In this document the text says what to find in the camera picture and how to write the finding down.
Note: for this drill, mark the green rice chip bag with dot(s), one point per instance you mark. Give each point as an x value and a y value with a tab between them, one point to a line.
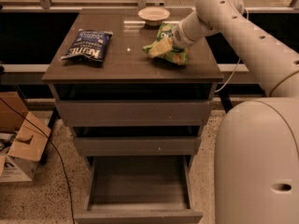
176	55

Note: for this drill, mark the grey top drawer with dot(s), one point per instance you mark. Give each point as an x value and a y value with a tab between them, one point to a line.
133	113

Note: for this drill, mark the white ceramic bowl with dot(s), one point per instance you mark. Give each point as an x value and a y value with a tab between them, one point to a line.
153	16

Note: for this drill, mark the grey drawer cabinet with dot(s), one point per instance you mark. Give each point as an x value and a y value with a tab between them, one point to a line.
129	74

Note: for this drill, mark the grey open bottom drawer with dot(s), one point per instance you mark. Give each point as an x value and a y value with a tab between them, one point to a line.
139	190

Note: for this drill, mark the blue kettle chip bag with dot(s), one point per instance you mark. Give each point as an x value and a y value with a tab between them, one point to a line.
89	45

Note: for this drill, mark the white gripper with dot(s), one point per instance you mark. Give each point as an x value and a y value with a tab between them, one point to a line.
178	37

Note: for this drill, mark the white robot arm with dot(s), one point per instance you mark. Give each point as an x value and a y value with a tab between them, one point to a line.
256	162

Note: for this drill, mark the open cardboard box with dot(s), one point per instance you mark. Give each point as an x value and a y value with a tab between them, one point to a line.
23	139

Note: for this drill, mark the grey middle drawer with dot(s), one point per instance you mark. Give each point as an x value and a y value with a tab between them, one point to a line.
137	146

